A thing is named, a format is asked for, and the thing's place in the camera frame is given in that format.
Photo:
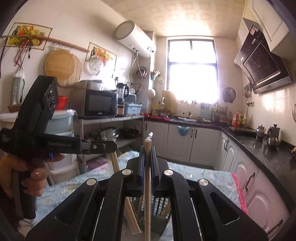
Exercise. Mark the wall-mounted utensil holder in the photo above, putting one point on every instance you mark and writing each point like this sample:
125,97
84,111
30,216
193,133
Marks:
156,76

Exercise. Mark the white wall cabinet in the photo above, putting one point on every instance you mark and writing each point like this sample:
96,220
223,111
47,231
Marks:
266,20

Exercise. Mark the small teal drawer organizer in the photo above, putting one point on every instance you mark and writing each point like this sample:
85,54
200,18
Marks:
205,111

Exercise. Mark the steel cooking pot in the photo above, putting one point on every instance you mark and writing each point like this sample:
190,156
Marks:
108,134

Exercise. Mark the blue hanging bin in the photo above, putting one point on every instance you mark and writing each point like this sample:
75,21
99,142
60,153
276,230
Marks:
183,131

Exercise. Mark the white gourd ladle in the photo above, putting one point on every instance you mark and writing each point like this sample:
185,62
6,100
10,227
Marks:
151,95

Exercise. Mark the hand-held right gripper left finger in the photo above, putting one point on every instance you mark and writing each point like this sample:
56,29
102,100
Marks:
141,171

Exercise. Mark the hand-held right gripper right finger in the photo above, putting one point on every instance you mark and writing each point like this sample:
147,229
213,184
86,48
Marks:
154,176

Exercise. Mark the large fruit wall poster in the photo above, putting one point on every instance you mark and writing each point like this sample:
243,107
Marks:
30,30

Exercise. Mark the single chopstick pair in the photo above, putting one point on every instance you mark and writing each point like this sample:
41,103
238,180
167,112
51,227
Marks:
115,162
147,153

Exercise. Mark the small fruit wall poster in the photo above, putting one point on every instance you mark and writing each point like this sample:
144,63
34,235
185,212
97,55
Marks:
103,51

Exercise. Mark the blue dish drainer box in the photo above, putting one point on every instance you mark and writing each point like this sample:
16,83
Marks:
133,107

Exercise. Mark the small wall fan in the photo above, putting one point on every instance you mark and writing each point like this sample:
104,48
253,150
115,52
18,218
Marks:
229,94

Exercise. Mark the person's left hand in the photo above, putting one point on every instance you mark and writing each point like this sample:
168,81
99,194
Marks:
34,183

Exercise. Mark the glass pot lid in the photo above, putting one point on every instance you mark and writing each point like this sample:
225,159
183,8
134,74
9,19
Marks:
96,66

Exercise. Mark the small steel teapot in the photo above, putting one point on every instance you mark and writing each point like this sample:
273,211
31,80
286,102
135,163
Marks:
260,132

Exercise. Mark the group of condiment bottles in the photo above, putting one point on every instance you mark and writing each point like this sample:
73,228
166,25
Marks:
237,119

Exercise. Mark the beige cutting board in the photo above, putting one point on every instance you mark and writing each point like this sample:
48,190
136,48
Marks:
169,102

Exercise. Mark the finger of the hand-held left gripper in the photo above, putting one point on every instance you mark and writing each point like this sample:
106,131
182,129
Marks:
101,146

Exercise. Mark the dark green utensil basket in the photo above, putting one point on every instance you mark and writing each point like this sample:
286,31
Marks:
159,223

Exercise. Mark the metal shelf rack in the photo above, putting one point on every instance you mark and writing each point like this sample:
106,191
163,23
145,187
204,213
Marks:
111,119

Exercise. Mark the kitchen window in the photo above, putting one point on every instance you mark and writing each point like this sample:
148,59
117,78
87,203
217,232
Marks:
192,71

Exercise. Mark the white kitchen cabinets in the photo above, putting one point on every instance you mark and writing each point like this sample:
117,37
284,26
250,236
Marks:
231,157

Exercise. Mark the black frying pan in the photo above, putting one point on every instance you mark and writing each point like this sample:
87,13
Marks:
130,132

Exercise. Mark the brown wicker basket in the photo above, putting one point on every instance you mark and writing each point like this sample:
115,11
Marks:
14,108

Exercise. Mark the black blender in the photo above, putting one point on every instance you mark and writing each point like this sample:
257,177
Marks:
122,92

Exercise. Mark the hanging metal ladles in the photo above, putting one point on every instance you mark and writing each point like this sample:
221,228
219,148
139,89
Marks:
248,95

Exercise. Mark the cartoon printed tablecloth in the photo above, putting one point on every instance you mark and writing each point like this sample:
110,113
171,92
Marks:
203,172

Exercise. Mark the black range hood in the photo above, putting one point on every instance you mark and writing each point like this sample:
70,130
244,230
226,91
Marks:
261,64

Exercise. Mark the pastel plastic drawer cabinet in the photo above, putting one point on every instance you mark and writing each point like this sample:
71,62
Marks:
62,129

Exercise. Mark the red plastic basin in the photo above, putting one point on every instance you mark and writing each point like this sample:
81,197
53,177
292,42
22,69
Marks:
63,103

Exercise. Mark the black stone countertop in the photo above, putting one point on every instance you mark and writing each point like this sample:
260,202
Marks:
266,150

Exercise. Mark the white water heater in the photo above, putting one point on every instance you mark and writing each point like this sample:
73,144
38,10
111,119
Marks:
135,38

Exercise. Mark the round woven mat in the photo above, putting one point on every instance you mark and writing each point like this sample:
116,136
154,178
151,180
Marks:
77,74

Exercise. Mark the round bamboo board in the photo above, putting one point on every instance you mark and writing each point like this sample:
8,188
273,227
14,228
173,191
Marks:
59,66

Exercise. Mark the long wooden rolling pin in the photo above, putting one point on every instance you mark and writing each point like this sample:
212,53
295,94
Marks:
64,42

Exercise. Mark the red cloth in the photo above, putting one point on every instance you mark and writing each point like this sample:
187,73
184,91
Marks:
156,116

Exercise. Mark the green hanging bag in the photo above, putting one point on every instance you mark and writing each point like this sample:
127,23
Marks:
18,90

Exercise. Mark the large steel kettle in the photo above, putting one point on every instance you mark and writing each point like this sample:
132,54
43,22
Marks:
274,135

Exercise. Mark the black microwave oven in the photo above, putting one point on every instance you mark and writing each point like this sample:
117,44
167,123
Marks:
97,104

